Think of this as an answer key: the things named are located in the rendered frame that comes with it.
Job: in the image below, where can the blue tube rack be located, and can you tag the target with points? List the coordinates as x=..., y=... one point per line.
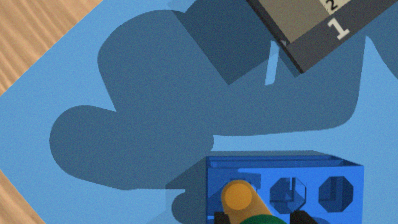
x=298, y=193

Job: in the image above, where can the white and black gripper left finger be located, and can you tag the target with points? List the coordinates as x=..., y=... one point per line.
x=221, y=218

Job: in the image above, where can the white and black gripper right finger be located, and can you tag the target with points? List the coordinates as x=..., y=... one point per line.
x=301, y=217

